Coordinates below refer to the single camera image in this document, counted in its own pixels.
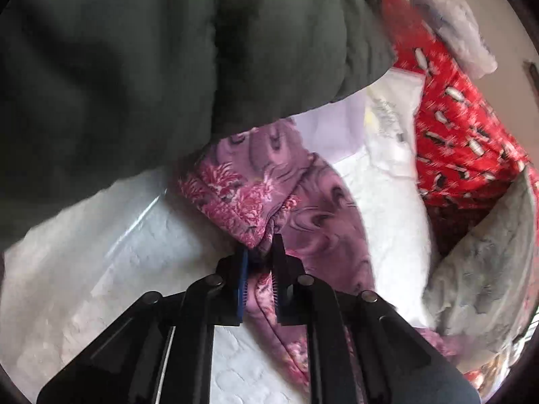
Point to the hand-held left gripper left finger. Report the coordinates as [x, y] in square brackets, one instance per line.
[243, 288]

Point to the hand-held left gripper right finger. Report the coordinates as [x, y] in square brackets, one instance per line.
[279, 288]

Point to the purple floral fleece garment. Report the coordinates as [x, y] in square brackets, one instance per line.
[320, 219]

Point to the white quilted bed sheet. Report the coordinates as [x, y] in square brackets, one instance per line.
[105, 261]

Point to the white and lilac clothing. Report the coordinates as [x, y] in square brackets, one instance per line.
[379, 126]

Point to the grey floral pillow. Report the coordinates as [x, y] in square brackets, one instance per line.
[484, 269]

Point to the dark green quilt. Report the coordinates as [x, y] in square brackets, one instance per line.
[126, 71]

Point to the red printed blanket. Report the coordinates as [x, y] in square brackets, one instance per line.
[454, 113]

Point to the white fluffy cloth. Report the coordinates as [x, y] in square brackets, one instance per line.
[459, 21]

